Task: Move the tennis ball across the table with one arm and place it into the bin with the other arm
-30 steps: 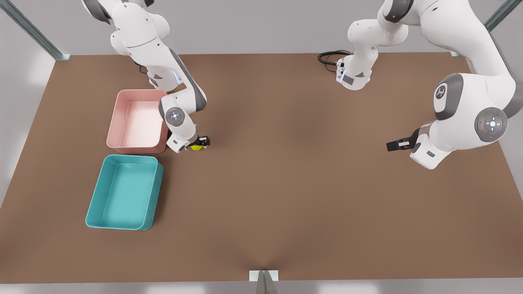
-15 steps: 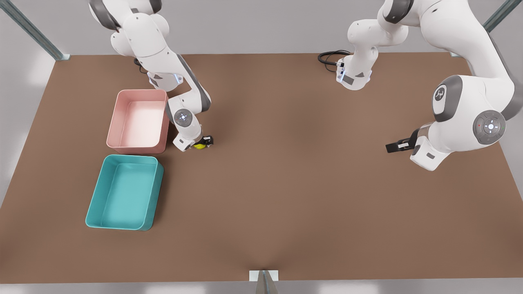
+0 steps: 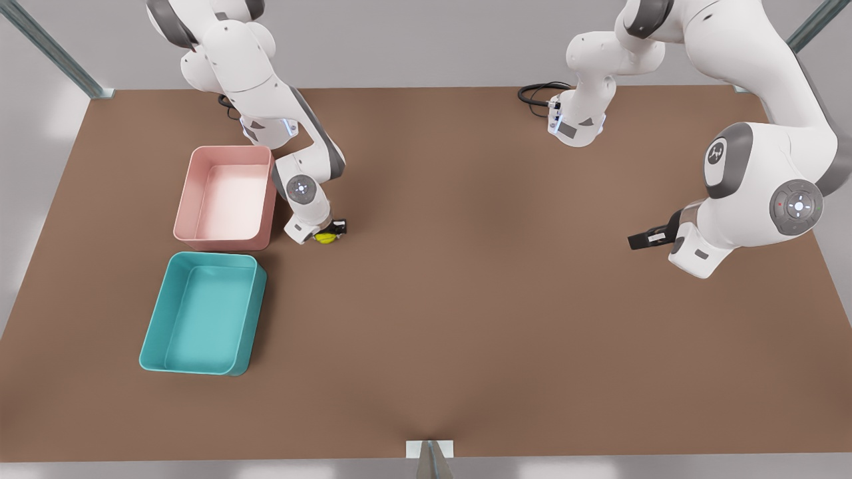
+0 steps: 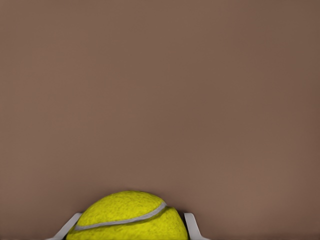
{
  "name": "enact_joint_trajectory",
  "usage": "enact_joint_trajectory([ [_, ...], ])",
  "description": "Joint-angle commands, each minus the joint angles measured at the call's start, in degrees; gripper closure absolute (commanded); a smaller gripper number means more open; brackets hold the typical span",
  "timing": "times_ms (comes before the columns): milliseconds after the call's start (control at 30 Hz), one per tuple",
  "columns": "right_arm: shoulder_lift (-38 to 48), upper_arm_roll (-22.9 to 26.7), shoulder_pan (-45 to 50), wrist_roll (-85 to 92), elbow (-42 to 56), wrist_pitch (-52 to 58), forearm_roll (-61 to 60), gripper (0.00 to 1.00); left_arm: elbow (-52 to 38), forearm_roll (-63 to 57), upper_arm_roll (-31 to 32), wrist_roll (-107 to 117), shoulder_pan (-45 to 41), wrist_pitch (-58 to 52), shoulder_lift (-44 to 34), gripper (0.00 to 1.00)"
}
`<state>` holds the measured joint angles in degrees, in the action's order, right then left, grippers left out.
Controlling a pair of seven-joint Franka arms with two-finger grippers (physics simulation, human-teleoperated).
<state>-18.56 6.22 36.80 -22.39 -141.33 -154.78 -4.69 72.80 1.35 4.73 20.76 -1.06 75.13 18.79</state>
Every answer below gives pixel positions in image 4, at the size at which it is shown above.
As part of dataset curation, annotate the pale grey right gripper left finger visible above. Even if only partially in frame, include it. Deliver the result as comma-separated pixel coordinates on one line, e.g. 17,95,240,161
51,212,83,240

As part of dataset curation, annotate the yellow tennis ball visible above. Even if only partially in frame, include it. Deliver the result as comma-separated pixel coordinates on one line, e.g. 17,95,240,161
65,190,189,240

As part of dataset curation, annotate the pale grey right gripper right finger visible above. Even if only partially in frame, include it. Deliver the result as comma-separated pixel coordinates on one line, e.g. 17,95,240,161
183,212,209,240

